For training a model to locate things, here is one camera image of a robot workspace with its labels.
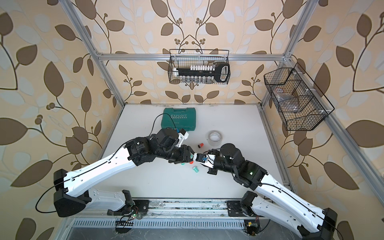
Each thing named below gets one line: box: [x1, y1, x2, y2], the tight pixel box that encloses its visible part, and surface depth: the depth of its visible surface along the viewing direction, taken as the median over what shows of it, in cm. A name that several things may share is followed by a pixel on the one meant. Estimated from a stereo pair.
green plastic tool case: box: [161, 107, 196, 132], surface depth 110 cm
